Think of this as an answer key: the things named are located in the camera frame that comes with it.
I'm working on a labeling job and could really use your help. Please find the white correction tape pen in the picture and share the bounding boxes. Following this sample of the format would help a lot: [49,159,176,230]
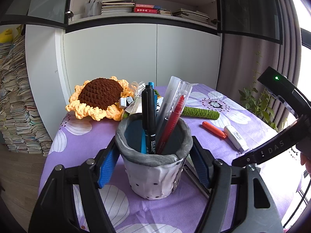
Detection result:
[224,125,249,154]

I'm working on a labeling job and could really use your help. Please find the orange marker pen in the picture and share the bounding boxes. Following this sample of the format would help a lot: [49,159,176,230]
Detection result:
[202,122,227,139]

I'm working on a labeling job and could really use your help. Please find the grey white pen holder cup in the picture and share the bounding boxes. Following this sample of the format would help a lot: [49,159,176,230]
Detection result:
[115,113,193,200]

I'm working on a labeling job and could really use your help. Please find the red clear gel pen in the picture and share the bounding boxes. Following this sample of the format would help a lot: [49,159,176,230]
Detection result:
[156,95,184,155]

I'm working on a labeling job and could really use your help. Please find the clear pen case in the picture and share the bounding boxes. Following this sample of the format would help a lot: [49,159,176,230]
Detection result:
[155,76,193,142]

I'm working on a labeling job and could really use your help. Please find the black marker pen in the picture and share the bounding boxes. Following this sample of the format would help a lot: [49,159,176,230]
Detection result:
[141,84,157,155]

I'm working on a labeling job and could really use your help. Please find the patterned pen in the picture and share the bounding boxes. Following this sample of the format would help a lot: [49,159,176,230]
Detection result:
[183,160,210,199]

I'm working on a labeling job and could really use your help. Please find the right hand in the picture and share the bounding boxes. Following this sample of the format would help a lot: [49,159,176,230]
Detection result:
[300,153,311,175]

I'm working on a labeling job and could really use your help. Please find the potted green plant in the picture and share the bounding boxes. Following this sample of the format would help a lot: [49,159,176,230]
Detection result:
[238,50,286,132]

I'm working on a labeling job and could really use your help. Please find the purple floral tablecloth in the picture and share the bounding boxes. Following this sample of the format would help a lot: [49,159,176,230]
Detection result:
[41,84,275,232]

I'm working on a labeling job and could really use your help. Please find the stack of books on floor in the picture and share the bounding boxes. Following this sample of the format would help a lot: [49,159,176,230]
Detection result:
[1,36,52,157]

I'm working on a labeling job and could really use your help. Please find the pink grey curtain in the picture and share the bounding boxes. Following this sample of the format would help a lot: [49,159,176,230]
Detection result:
[217,0,301,121]

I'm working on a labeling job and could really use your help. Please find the crochet sunflower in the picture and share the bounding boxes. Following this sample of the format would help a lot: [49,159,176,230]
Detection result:
[65,76,138,121]

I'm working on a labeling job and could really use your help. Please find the right pile of papers on shelf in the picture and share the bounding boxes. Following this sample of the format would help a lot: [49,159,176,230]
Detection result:
[172,8,210,24]

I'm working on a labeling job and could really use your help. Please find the white bookshelf cabinet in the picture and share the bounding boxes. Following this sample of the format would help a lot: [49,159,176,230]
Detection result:
[24,0,223,141]

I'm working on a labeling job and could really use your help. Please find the red books on shelf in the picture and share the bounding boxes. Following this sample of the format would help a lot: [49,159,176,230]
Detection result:
[133,4,161,14]

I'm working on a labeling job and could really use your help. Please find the stack of magazines on shelf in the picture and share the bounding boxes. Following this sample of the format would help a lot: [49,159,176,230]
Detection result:
[101,0,135,15]

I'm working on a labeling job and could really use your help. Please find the black cable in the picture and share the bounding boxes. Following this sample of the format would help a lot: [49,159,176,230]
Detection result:
[281,179,311,226]

